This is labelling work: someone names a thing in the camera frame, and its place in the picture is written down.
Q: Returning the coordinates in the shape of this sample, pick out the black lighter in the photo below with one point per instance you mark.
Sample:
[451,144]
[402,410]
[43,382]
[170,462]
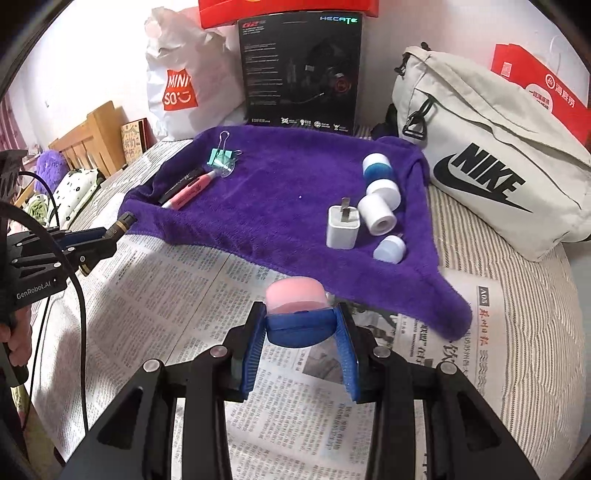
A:
[178,184]

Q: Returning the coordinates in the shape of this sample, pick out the person's left hand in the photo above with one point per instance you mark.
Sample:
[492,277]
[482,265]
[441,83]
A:
[16,344]

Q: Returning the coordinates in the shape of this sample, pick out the striped bedsheet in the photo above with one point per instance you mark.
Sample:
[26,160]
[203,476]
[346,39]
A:
[508,258]

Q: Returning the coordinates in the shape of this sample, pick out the clear suction cup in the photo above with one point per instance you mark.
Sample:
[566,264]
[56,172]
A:
[226,171]

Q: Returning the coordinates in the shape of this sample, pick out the white shopping bag orange logo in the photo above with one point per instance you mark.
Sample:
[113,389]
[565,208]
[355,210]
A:
[203,60]

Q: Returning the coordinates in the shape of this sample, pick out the pink and blue container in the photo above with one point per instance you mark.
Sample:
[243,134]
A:
[300,314]

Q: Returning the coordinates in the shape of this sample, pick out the blue and white tube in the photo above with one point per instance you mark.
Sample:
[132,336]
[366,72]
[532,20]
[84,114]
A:
[378,171]

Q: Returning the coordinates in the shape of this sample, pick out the white cylinder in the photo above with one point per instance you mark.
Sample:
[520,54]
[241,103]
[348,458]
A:
[376,212]

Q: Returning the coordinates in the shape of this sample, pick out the red paper bag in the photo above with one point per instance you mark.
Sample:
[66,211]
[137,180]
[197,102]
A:
[521,64]

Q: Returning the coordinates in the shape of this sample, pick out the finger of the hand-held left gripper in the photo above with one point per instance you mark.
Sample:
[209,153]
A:
[94,254]
[83,235]

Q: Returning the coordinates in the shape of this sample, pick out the patterned book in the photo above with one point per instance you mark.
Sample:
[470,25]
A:
[134,138]

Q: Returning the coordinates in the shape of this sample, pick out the wooden headboard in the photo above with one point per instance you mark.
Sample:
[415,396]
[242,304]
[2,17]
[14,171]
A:
[92,138]

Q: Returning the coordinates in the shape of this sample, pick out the brass black pen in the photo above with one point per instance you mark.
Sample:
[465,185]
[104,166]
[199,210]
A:
[122,222]

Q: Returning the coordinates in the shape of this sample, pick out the black pouch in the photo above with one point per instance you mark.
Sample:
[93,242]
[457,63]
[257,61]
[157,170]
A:
[381,127]

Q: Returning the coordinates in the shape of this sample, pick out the small white blue bottle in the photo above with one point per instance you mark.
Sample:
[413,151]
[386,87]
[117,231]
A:
[389,249]

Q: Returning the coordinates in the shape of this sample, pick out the grey sling bag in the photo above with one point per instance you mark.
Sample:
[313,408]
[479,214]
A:
[485,115]

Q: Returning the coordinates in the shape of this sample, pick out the newspaper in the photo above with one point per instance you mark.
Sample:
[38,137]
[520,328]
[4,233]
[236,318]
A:
[161,286]

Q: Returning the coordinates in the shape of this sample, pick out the white charger plug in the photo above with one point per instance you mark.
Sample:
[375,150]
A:
[342,226]

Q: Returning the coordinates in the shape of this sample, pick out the red box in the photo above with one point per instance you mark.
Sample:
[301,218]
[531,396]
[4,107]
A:
[286,11]

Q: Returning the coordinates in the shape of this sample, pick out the teal binder clip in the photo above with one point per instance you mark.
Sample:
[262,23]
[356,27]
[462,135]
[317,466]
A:
[219,157]

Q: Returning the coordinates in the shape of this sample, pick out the pink highlighter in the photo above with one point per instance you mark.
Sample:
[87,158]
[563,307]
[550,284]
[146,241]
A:
[191,194]

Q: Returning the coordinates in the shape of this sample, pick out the black headphone box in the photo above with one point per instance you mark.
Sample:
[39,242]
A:
[277,60]

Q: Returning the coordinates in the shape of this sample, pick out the white black patterned pillow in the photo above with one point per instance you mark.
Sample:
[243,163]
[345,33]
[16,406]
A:
[74,189]

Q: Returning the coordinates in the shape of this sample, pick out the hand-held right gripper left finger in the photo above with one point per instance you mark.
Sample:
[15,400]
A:
[253,350]

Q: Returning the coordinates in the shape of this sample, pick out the purple plush toy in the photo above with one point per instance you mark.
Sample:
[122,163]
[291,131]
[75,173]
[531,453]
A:
[51,166]

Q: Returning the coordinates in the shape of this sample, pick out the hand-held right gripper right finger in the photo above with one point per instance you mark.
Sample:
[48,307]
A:
[347,350]

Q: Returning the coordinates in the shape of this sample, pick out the purple towel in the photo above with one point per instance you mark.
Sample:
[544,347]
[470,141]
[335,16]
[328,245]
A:
[286,203]

